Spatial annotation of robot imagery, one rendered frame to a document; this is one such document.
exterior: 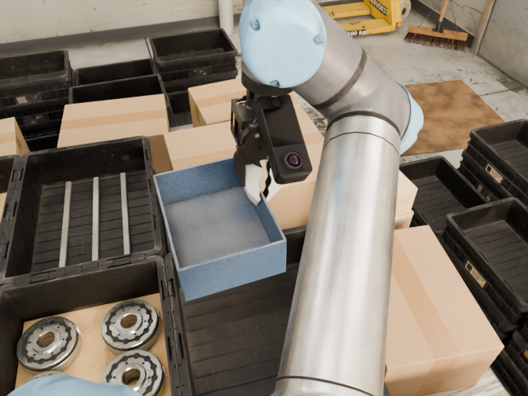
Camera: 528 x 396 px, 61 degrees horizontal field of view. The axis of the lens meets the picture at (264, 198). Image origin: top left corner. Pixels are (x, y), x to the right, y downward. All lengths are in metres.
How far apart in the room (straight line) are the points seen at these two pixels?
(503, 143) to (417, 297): 1.46
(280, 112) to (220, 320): 0.47
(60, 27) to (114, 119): 2.66
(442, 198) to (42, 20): 3.16
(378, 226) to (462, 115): 2.82
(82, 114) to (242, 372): 0.92
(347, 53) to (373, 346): 0.26
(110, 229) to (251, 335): 0.43
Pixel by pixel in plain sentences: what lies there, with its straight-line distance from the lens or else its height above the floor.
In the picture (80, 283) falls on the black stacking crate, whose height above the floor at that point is 0.91.
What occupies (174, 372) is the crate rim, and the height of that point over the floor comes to 0.93.
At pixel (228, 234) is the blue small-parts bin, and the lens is 0.70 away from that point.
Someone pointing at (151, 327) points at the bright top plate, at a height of 0.86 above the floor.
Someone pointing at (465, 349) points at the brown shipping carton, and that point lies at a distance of 0.90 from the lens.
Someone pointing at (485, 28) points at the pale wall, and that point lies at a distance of 3.93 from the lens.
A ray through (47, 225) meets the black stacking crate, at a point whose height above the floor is 0.83.
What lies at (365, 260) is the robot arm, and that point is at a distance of 0.35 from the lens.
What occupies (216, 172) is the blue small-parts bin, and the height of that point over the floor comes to 1.12.
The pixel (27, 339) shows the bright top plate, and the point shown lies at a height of 0.86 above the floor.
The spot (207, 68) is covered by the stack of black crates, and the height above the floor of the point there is 0.52.
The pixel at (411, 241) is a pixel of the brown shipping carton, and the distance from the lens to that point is 1.02.
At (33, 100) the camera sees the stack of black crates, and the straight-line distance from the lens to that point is 2.36.
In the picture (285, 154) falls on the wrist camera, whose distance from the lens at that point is 0.54.
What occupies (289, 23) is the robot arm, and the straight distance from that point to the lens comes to 0.39.
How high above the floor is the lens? 1.60
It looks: 44 degrees down
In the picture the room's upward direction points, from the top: straight up
